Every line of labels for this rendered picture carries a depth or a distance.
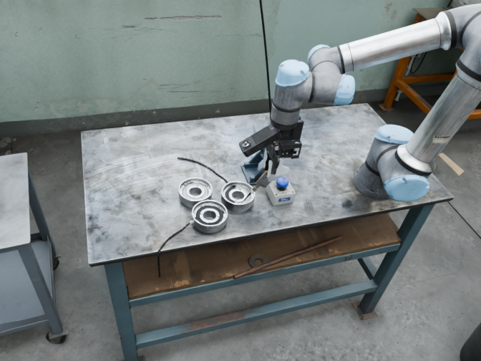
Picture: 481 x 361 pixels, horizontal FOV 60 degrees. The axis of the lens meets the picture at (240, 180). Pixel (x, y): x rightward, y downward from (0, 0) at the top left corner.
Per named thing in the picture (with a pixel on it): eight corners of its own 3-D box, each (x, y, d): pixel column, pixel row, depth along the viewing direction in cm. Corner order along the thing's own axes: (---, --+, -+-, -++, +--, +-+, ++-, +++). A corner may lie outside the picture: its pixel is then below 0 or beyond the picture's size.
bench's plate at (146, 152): (89, 268, 112) (88, 263, 111) (81, 135, 154) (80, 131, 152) (452, 201, 146) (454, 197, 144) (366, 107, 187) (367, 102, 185)
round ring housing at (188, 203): (174, 190, 134) (174, 181, 131) (205, 183, 138) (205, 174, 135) (184, 213, 127) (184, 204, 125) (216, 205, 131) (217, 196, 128)
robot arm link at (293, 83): (315, 74, 98) (279, 71, 97) (305, 114, 105) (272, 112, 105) (311, 59, 104) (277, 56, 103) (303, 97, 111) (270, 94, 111)
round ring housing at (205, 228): (219, 205, 131) (220, 196, 128) (232, 230, 124) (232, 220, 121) (187, 213, 127) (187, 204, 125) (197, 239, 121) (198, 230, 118)
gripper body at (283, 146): (298, 160, 118) (307, 125, 110) (269, 163, 116) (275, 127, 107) (289, 144, 123) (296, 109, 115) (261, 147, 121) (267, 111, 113)
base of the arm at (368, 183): (381, 167, 153) (391, 146, 146) (405, 196, 142) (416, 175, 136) (345, 172, 148) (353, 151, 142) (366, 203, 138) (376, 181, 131)
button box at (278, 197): (273, 206, 133) (275, 195, 130) (265, 191, 138) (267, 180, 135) (296, 203, 135) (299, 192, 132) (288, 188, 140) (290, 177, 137)
